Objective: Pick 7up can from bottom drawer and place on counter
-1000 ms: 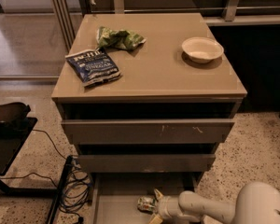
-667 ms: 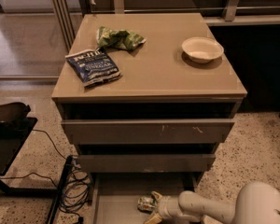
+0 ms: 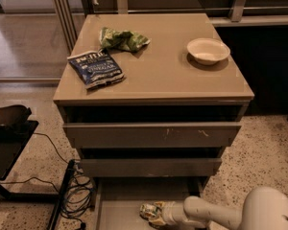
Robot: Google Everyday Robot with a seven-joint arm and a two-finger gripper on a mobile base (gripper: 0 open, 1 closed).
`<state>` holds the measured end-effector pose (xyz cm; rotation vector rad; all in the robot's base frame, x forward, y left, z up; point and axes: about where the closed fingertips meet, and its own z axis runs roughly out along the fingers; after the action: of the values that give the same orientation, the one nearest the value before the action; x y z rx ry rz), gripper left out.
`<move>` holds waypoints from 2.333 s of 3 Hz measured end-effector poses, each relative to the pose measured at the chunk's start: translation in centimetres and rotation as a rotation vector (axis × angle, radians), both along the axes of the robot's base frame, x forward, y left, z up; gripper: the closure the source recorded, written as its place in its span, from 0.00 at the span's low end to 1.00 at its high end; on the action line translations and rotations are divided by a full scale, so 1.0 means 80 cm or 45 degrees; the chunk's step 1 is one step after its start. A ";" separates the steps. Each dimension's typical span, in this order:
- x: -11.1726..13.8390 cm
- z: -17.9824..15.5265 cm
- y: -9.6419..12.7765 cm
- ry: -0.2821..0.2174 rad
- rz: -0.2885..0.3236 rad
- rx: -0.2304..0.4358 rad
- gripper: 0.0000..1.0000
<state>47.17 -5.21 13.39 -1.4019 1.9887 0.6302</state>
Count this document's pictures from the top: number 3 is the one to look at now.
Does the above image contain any blue vinegar chip bag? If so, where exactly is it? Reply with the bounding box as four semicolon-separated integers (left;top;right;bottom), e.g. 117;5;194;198
67;50;124;89

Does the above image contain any green crumpled chip bag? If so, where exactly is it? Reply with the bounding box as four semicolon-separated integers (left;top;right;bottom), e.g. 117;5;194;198
99;27;150;53

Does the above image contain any white bowl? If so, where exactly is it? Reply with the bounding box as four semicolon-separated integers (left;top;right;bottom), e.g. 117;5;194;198
187;38;230;65

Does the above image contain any grey middle drawer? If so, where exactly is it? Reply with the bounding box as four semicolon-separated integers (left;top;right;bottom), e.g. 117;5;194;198
80;158;222;177

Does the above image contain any black side table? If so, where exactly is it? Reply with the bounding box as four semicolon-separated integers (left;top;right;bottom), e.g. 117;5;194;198
0;104;58;203

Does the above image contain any grey bottom drawer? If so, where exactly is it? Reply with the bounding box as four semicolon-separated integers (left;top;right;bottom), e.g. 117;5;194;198
92;177;203;230

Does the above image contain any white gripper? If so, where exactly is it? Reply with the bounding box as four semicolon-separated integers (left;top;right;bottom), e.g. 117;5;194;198
148;201;185;229

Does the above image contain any black power strip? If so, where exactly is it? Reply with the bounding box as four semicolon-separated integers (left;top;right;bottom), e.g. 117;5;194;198
46;160;75;230

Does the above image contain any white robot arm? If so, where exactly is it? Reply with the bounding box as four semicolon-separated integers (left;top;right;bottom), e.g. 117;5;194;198
140;186;288;230

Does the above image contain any grey drawer cabinet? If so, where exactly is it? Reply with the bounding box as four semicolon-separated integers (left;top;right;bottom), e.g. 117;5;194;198
52;12;255;184

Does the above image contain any metal wall rail frame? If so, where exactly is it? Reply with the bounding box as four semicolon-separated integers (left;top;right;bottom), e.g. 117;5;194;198
53;0;288;49

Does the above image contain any crushed green 7up can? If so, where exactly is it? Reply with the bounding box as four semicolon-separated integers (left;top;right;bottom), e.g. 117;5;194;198
139;203;161;221

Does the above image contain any grey top drawer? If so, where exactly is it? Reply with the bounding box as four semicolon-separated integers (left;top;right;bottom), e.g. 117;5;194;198
63;122;241;149

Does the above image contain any black cable bundle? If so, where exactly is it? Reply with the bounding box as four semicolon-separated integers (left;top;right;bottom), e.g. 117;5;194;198
0;131;95;230

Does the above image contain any grey drawer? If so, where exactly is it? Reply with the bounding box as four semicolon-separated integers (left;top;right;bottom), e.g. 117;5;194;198
63;122;241;149
92;177;203;230
80;158;222;177

